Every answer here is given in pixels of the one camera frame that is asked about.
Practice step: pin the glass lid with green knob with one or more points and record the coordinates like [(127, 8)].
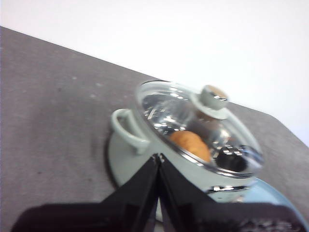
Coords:
[(213, 97)]

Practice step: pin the blue round plate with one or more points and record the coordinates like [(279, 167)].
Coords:
[(265, 193)]

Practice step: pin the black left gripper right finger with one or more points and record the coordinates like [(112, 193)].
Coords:
[(205, 215)]

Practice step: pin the brown potato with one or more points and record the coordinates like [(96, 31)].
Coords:
[(193, 145)]

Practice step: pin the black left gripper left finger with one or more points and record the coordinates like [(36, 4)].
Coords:
[(125, 210)]

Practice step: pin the pale green electric steamer pot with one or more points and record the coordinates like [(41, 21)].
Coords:
[(125, 164)]

